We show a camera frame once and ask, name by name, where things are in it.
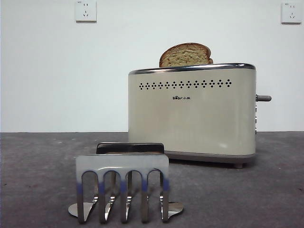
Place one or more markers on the cream toaster with chrome top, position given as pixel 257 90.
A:
pixel 190 123

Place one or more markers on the brown-crusted bread slice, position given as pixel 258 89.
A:
pixel 185 55

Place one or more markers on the grey toaster lever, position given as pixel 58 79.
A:
pixel 264 98

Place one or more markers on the stainless steel toast rack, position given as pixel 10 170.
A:
pixel 121 161

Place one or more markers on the white wall socket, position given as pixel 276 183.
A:
pixel 291 13
pixel 86 12

